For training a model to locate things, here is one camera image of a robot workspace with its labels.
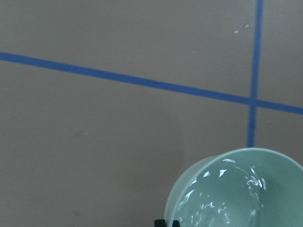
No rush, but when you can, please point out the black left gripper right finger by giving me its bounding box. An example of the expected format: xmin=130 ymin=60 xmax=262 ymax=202
xmin=172 ymin=220 xmax=180 ymax=227

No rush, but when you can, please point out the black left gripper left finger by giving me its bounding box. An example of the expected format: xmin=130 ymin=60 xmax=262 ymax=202
xmin=154 ymin=219 xmax=167 ymax=227

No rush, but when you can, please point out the mint green ceramic bowl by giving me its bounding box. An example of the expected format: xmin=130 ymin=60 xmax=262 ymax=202
xmin=164 ymin=148 xmax=303 ymax=227

